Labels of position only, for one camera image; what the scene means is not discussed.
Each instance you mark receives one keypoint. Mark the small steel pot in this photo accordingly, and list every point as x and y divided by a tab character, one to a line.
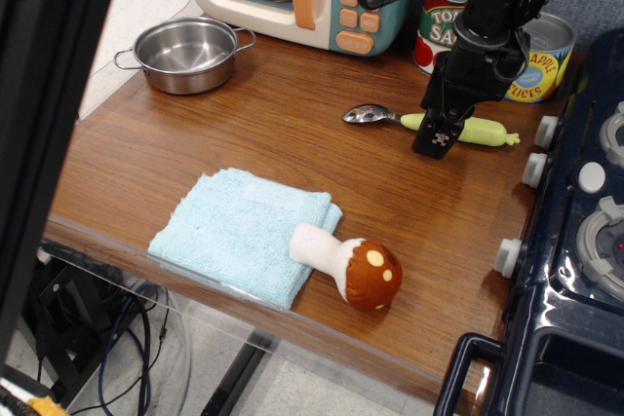
188	56

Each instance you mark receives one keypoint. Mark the tomato sauce can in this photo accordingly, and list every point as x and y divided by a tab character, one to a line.
436	31

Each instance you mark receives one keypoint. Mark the light blue folded cloth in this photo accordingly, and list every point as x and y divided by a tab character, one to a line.
233	229

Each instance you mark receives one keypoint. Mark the dark blue toy stove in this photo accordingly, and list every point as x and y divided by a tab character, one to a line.
562	348

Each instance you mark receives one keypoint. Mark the plush brown mushroom toy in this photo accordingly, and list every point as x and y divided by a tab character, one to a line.
366	273

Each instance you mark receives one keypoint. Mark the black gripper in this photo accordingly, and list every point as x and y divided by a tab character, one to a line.
463	77

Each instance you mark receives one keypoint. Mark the black table leg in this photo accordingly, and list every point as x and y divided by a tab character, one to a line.
239	373

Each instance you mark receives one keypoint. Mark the yellow object at corner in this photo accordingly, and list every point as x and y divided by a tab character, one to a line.
16	400

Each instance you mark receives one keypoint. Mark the pineapple slices can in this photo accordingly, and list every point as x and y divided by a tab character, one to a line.
552	40

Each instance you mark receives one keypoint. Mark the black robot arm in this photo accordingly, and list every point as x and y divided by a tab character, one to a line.
115	178

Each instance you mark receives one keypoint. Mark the clear acrylic table guard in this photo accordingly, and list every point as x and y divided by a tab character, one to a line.
407	345

